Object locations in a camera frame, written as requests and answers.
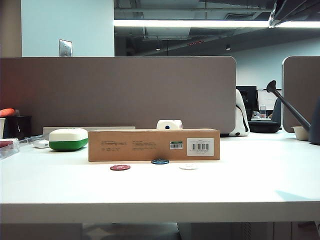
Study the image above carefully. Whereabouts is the brown cardboard box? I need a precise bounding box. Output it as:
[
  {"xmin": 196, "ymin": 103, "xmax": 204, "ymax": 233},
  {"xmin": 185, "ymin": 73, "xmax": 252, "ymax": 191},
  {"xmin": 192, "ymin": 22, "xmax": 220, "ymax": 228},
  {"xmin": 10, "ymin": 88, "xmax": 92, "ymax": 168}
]
[{"xmin": 87, "ymin": 128, "xmax": 221, "ymax": 162}]

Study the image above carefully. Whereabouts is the white poker chip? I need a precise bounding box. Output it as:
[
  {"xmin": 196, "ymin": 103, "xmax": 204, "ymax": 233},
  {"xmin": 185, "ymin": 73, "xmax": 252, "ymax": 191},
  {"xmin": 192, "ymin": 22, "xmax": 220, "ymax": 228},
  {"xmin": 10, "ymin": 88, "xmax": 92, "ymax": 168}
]
[{"xmin": 178, "ymin": 163, "xmax": 200, "ymax": 171}]

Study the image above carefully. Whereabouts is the red poker chip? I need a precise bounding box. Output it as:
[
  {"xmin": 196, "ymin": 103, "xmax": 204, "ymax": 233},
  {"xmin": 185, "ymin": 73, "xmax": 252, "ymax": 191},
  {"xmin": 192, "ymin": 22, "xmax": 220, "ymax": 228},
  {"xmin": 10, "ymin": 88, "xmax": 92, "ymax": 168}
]
[{"xmin": 109, "ymin": 164, "xmax": 131, "ymax": 172}]

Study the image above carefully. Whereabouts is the white die with blue dot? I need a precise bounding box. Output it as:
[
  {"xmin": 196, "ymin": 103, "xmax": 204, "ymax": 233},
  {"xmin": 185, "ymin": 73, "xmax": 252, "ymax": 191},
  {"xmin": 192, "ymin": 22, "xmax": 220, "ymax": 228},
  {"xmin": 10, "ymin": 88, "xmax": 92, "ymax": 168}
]
[{"xmin": 156, "ymin": 119, "xmax": 183, "ymax": 131}]

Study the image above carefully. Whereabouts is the wide grey desk divider panel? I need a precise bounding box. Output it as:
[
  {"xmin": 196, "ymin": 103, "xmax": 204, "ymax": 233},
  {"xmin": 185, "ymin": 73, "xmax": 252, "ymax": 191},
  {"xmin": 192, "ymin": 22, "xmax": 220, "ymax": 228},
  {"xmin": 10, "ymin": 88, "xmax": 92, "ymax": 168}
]
[{"xmin": 0, "ymin": 56, "xmax": 237, "ymax": 137}]

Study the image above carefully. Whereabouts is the white and black penguin figure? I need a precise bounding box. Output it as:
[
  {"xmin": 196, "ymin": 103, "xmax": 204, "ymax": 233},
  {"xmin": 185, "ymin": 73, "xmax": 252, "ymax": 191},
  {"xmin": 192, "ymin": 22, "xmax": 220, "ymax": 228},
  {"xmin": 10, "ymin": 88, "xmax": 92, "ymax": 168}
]
[{"xmin": 228, "ymin": 89, "xmax": 251, "ymax": 137}]

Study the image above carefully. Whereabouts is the black computer monitor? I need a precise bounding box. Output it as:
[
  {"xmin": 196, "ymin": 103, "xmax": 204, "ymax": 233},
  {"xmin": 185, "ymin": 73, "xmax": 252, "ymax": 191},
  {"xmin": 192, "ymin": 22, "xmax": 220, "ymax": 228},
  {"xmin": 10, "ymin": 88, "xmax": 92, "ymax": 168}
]
[{"xmin": 236, "ymin": 85, "xmax": 258, "ymax": 117}]

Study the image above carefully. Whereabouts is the white and green lidded container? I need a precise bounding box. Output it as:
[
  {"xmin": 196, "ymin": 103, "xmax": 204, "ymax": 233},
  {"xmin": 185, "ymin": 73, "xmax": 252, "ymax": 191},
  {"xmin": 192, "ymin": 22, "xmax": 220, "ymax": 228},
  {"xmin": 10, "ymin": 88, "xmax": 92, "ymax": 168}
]
[{"xmin": 48, "ymin": 127, "xmax": 89, "ymax": 152}]

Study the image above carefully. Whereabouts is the black round cushion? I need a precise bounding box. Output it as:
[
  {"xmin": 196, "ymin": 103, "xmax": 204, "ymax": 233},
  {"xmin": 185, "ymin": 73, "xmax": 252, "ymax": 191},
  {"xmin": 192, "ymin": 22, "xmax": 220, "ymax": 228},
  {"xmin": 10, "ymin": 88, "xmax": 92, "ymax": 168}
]
[{"xmin": 248, "ymin": 120, "xmax": 281, "ymax": 134}]

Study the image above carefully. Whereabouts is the lit white computer monitor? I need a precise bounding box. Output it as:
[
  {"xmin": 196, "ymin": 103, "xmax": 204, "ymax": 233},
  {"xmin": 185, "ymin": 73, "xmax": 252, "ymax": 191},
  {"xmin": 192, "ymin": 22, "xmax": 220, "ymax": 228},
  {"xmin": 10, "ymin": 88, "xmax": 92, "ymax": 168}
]
[{"xmin": 257, "ymin": 89, "xmax": 283, "ymax": 111}]

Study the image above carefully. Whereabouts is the small white earbud case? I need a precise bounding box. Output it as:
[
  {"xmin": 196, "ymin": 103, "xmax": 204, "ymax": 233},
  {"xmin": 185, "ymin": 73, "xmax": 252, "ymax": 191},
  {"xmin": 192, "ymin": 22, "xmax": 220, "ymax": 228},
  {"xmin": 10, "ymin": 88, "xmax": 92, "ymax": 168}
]
[{"xmin": 33, "ymin": 139, "xmax": 50, "ymax": 149}]

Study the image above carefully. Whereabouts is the dark grey watering can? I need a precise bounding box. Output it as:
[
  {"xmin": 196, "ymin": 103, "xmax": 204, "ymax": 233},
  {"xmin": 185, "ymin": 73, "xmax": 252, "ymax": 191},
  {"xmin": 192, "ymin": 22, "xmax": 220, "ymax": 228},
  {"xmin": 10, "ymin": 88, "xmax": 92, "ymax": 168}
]
[{"xmin": 266, "ymin": 80, "xmax": 320, "ymax": 146}]

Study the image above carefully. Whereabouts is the black cup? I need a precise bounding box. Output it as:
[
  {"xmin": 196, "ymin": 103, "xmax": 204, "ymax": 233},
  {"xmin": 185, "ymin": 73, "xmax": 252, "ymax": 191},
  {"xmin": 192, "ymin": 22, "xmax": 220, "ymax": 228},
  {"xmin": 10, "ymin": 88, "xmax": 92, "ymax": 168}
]
[{"xmin": 4, "ymin": 115, "xmax": 33, "ymax": 140}]

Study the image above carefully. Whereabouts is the small white paper bowl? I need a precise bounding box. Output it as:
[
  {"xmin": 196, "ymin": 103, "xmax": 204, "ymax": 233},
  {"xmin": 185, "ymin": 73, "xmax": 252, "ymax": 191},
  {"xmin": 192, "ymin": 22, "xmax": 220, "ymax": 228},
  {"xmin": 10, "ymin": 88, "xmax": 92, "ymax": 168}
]
[{"xmin": 291, "ymin": 125, "xmax": 311, "ymax": 141}]

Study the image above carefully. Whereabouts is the narrow grey desk divider panel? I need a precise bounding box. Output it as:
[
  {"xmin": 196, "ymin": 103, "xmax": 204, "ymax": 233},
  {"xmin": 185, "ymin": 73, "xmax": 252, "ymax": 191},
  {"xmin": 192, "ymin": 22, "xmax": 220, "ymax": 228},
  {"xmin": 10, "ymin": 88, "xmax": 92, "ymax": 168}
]
[{"xmin": 282, "ymin": 55, "xmax": 320, "ymax": 134}]

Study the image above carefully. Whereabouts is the orange red object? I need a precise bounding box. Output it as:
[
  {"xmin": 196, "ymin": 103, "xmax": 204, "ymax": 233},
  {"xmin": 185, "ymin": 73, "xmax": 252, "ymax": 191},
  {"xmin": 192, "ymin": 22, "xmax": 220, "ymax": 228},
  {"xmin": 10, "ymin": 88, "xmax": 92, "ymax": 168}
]
[{"xmin": 0, "ymin": 108, "xmax": 16, "ymax": 118}]

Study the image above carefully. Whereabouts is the clear case with red chips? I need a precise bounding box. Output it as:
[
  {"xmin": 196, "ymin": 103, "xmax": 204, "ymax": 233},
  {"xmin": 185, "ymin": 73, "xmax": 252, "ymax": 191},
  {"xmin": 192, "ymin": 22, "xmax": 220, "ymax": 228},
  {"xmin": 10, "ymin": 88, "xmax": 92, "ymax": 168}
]
[{"xmin": 0, "ymin": 138, "xmax": 20, "ymax": 160}]

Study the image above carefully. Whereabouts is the silver wall outlet plate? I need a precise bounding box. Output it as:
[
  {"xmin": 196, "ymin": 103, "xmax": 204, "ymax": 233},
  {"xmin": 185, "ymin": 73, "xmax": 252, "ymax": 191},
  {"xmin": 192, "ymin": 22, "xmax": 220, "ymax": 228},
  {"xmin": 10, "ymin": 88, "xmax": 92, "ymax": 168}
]
[{"xmin": 58, "ymin": 39, "xmax": 73, "ymax": 57}]

